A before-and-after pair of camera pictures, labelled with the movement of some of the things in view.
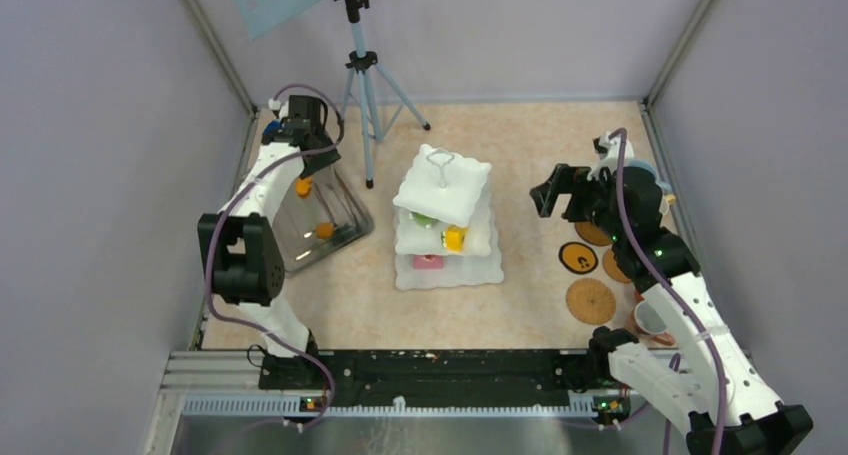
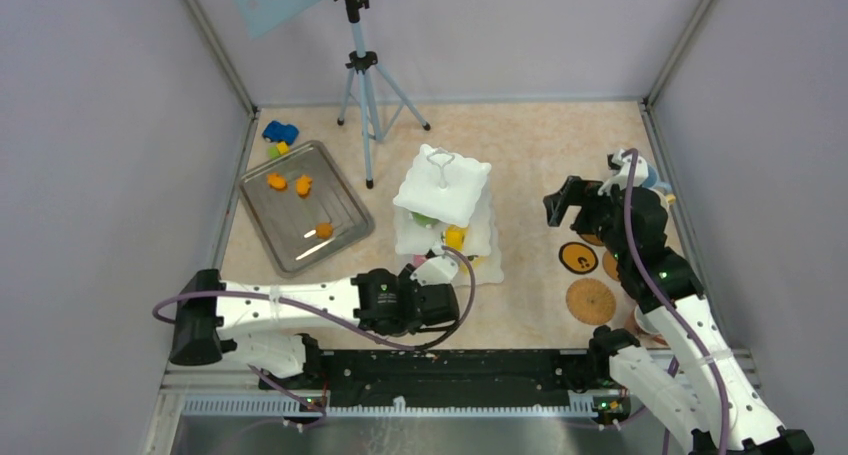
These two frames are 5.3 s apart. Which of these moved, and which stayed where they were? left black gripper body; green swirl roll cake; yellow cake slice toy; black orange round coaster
Moved: left black gripper body
Stayed: green swirl roll cake; yellow cake slice toy; black orange round coaster
